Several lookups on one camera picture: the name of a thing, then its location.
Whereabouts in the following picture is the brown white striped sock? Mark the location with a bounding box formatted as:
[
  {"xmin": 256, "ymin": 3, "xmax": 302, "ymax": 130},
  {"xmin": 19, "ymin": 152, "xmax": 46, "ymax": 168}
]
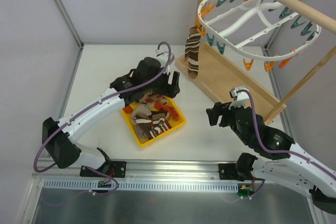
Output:
[{"xmin": 133, "ymin": 113, "xmax": 172, "ymax": 140}]

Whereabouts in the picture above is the brown argyle sock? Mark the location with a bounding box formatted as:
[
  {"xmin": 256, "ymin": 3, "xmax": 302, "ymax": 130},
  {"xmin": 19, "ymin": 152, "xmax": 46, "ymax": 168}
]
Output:
[{"xmin": 184, "ymin": 26, "xmax": 201, "ymax": 79}]

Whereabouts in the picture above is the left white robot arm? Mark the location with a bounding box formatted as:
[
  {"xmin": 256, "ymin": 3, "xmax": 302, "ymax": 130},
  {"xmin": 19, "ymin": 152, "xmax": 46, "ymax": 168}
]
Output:
[{"xmin": 42, "ymin": 57, "xmax": 180, "ymax": 177}]

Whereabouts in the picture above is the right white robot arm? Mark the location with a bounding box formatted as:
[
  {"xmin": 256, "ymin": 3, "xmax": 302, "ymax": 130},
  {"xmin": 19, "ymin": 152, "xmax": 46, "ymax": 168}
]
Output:
[{"xmin": 206, "ymin": 102, "xmax": 335, "ymax": 215}]

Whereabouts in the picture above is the wooden hanger stand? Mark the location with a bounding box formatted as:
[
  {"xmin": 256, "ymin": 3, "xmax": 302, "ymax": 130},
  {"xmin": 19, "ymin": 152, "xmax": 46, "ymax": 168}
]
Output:
[{"xmin": 175, "ymin": 0, "xmax": 335, "ymax": 124}]

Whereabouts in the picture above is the white round clip hanger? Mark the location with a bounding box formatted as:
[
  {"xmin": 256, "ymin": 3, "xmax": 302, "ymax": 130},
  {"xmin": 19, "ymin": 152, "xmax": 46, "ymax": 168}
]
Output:
[{"xmin": 197, "ymin": 0, "xmax": 322, "ymax": 72}]

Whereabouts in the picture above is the orange sock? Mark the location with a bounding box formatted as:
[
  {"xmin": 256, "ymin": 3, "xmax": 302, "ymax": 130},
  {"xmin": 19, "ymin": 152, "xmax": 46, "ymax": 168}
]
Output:
[{"xmin": 154, "ymin": 101, "xmax": 179, "ymax": 121}]

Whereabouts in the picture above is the yellow plastic tray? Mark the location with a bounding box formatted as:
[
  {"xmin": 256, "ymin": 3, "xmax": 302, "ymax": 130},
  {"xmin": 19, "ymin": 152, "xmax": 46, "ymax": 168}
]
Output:
[{"xmin": 121, "ymin": 95, "xmax": 186, "ymax": 147}]

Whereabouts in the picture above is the teal clothes peg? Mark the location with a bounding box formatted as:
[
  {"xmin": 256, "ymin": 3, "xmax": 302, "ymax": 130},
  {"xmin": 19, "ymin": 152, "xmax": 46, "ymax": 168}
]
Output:
[
  {"xmin": 216, "ymin": 41, "xmax": 226, "ymax": 55},
  {"xmin": 205, "ymin": 33, "xmax": 215, "ymax": 47}
]

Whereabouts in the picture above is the green circuit board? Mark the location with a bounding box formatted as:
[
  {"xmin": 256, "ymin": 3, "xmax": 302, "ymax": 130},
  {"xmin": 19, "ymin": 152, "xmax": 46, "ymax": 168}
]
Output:
[{"xmin": 237, "ymin": 185, "xmax": 255, "ymax": 198}]

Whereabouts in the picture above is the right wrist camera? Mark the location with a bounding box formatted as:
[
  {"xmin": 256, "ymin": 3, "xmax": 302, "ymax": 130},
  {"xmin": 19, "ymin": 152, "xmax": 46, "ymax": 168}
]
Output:
[{"xmin": 229, "ymin": 86, "xmax": 250, "ymax": 109}]

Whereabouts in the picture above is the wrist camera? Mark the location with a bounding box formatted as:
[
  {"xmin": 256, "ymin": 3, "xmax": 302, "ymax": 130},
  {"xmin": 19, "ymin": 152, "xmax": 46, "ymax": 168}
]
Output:
[
  {"xmin": 229, "ymin": 86, "xmax": 250, "ymax": 109},
  {"xmin": 155, "ymin": 49, "xmax": 175, "ymax": 61}
]

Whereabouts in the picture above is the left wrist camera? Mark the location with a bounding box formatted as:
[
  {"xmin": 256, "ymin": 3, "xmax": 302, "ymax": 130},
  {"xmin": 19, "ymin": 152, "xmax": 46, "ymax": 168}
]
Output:
[{"xmin": 155, "ymin": 49, "xmax": 175, "ymax": 61}]

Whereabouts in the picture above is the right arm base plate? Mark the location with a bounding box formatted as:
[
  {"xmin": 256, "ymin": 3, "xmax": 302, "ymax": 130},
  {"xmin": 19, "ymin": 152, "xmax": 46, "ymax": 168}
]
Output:
[{"xmin": 218, "ymin": 163, "xmax": 239, "ymax": 180}]

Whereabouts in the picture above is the aluminium mounting rail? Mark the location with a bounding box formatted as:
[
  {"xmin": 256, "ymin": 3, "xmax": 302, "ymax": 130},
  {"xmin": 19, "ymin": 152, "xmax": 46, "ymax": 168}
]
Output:
[{"xmin": 31, "ymin": 157, "xmax": 314, "ymax": 183}]

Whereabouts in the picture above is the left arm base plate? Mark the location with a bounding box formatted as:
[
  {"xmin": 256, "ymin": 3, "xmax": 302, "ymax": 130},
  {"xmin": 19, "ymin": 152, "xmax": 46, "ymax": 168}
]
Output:
[{"xmin": 80, "ymin": 161, "xmax": 127, "ymax": 178}]

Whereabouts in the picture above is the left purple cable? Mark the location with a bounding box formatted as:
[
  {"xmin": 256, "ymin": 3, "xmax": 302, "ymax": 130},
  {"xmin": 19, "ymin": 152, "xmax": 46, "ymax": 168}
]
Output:
[{"xmin": 33, "ymin": 41, "xmax": 175, "ymax": 174}]

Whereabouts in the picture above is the perforated cable duct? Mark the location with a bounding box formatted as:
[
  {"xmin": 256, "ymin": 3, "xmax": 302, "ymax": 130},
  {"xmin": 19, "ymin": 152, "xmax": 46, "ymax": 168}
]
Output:
[{"xmin": 43, "ymin": 179, "xmax": 239, "ymax": 193}]

